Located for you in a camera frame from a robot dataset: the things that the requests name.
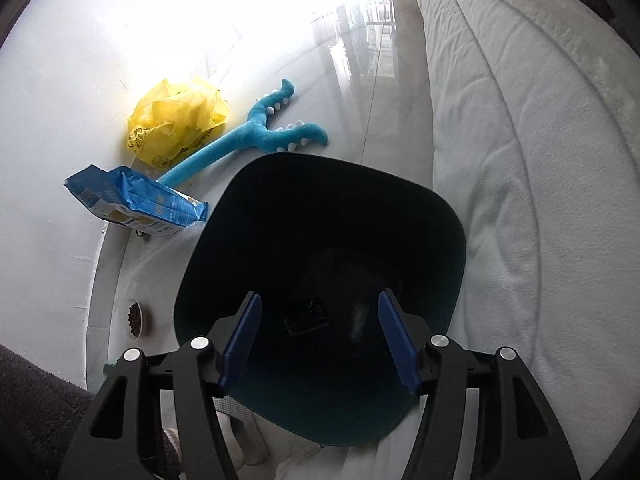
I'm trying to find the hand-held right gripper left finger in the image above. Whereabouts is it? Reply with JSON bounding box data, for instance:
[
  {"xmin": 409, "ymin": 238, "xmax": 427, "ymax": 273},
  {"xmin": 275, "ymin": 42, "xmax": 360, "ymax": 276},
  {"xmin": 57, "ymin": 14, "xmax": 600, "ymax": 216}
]
[{"xmin": 57, "ymin": 291, "xmax": 263, "ymax": 480}]

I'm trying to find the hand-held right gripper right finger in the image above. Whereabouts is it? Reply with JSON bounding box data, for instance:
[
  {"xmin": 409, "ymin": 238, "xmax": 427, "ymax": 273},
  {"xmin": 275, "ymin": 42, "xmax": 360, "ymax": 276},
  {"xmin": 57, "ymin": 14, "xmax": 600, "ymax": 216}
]
[{"xmin": 377, "ymin": 288, "xmax": 583, "ymax": 480}]

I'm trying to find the dark plastic waste bin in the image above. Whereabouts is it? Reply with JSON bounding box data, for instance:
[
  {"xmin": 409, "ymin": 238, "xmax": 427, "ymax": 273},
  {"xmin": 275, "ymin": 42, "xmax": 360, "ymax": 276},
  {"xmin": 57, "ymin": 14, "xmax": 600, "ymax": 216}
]
[{"xmin": 173, "ymin": 154, "xmax": 467, "ymax": 447}]

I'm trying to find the small pet food bowl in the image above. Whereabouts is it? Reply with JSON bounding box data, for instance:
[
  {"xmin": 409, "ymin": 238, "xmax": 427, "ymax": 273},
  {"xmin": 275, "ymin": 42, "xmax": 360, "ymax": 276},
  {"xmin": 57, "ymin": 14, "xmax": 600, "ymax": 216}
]
[{"xmin": 122, "ymin": 299, "xmax": 152, "ymax": 338}]

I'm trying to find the blue printed food packet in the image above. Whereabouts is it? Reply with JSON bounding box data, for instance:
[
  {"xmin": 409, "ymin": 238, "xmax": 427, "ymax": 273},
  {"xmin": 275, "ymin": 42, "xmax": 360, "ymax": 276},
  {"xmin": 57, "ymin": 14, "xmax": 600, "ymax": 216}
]
[{"xmin": 64, "ymin": 164, "xmax": 209, "ymax": 238}]

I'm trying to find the blue plush toy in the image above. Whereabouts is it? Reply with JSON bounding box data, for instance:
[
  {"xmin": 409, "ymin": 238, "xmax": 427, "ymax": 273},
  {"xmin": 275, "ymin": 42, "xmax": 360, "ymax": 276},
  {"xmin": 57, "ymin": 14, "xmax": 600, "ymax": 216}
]
[{"xmin": 157, "ymin": 79, "xmax": 328, "ymax": 188}]

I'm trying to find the plush bed sheet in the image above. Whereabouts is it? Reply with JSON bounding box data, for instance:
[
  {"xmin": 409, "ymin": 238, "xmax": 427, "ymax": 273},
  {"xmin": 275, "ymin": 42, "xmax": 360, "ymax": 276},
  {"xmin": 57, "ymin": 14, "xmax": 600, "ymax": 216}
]
[{"xmin": 280, "ymin": 0, "xmax": 636, "ymax": 480}]

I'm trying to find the dark fleece clothing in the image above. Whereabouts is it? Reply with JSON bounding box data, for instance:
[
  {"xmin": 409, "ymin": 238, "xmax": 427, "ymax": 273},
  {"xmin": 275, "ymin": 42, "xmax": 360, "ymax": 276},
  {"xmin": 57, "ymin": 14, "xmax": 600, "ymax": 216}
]
[{"xmin": 0, "ymin": 344, "xmax": 96, "ymax": 480}]

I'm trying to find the yellow plastic bag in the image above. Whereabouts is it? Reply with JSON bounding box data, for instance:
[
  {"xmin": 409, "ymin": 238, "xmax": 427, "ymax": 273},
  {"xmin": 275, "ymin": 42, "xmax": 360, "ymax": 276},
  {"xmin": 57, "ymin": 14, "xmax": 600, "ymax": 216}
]
[{"xmin": 125, "ymin": 78, "xmax": 231, "ymax": 171}]

